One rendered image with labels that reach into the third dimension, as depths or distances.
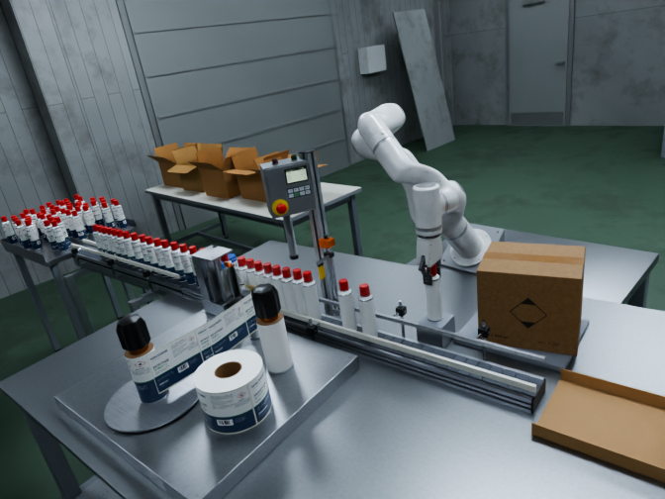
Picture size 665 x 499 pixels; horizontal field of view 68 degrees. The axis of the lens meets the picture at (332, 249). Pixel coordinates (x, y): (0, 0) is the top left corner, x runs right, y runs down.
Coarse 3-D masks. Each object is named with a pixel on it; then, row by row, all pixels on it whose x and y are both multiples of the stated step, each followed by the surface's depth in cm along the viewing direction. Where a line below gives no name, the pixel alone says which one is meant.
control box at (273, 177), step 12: (264, 168) 172; (276, 168) 173; (264, 180) 175; (276, 180) 174; (276, 192) 176; (312, 192) 179; (276, 204) 177; (288, 204) 178; (300, 204) 180; (312, 204) 181; (276, 216) 178
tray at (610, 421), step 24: (576, 384) 143; (600, 384) 139; (552, 408) 135; (576, 408) 134; (600, 408) 133; (624, 408) 132; (648, 408) 131; (552, 432) 124; (576, 432) 127; (600, 432) 126; (624, 432) 124; (648, 432) 123; (600, 456) 118; (624, 456) 114; (648, 456) 117
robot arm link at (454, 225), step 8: (456, 184) 191; (456, 192) 189; (464, 192) 192; (464, 200) 192; (456, 208) 192; (464, 208) 194; (448, 216) 201; (456, 216) 197; (448, 224) 201; (456, 224) 199; (464, 224) 203; (448, 232) 202; (456, 232) 202; (464, 232) 204
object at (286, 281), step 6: (282, 270) 186; (288, 270) 186; (288, 276) 186; (282, 282) 187; (288, 282) 186; (288, 288) 187; (288, 294) 188; (288, 300) 189; (294, 300) 190; (288, 306) 191; (294, 306) 190
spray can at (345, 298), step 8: (344, 280) 170; (344, 288) 170; (344, 296) 170; (352, 296) 172; (344, 304) 171; (352, 304) 172; (344, 312) 172; (352, 312) 173; (344, 320) 174; (352, 320) 174; (352, 328) 175
